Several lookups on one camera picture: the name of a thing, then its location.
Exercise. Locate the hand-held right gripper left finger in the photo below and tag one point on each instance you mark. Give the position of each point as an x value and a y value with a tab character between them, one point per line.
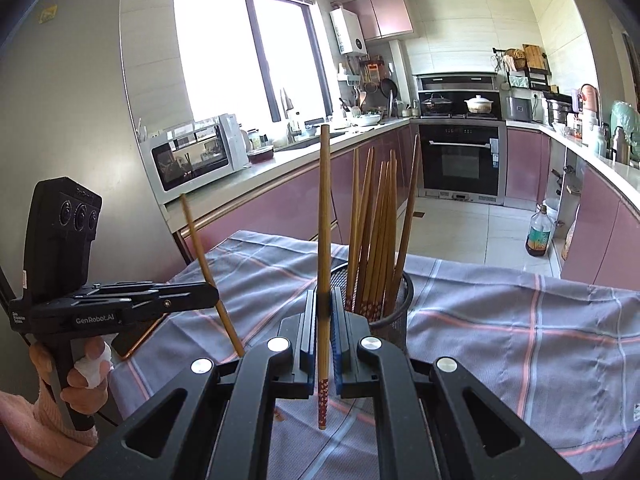
311	322

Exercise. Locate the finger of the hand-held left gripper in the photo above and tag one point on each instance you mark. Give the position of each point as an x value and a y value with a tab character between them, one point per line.
190	297

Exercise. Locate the bunch of wooden chopsticks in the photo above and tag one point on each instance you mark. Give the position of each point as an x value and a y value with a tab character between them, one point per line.
372	240

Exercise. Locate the person's left hand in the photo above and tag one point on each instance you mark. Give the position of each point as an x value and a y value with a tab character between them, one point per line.
82	380

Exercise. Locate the black cooking pot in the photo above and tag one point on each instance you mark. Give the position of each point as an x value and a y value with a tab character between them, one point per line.
436	104

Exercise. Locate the black mesh utensil cup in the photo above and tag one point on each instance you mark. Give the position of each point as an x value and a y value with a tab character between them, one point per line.
400	307

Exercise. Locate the black built-in oven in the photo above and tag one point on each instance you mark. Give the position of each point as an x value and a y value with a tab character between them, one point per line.
460	160

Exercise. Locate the white microwave oven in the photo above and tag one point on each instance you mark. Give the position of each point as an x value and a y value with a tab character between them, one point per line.
195	157

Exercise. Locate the grey checked tablecloth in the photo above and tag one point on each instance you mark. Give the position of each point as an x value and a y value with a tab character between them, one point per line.
500	320

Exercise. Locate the kitchen window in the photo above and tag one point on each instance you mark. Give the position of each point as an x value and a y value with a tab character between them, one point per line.
225	60

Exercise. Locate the cooking oil bottle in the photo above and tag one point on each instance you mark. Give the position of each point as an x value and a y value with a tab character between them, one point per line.
539	235

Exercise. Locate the kitchen faucet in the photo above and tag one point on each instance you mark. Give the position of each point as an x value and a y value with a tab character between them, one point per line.
287	115

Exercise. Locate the pink electric kettle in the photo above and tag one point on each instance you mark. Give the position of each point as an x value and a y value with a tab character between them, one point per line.
589	97

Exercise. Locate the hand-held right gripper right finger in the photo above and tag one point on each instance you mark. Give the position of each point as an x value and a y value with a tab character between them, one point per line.
343	332

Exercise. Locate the steel stock pot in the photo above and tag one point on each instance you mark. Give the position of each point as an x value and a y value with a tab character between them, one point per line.
557	112

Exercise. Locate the white casserole pot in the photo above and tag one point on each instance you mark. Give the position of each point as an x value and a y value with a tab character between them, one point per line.
480	105

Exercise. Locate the single chopstick red patterned end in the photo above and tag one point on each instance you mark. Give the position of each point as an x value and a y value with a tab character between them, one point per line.
324	210
200	250

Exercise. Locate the hanging black frying pan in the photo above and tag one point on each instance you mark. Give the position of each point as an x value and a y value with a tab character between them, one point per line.
388	87

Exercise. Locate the steel thermos flask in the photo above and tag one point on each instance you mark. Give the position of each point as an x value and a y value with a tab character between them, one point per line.
621	145

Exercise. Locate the grey refrigerator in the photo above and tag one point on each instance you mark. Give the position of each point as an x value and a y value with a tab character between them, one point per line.
75	110

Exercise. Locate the silver countertop appliance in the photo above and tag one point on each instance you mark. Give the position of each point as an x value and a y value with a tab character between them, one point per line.
519	108

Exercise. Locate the pink wall cabinet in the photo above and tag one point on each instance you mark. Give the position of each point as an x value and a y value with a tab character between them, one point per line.
385	12

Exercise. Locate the pink kitchen cabinet run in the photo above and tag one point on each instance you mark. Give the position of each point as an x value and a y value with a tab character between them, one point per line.
300	195

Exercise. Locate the person's left forearm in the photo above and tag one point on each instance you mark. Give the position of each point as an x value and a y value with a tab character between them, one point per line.
35	430

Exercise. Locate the white wall water heater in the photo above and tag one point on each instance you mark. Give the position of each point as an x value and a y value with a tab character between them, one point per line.
348	32

